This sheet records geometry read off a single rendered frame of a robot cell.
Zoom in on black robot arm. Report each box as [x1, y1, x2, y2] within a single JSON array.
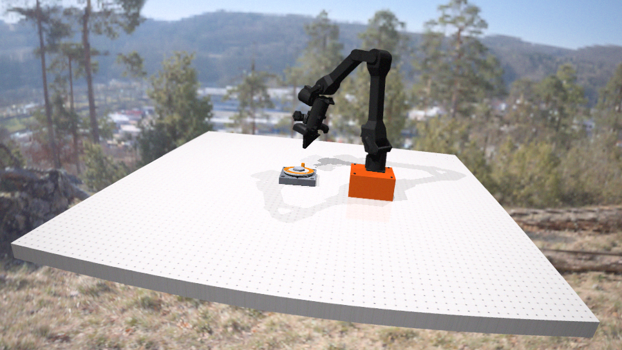
[[297, 49, 392, 173]]

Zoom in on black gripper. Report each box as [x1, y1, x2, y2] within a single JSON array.
[[292, 109, 329, 149]]

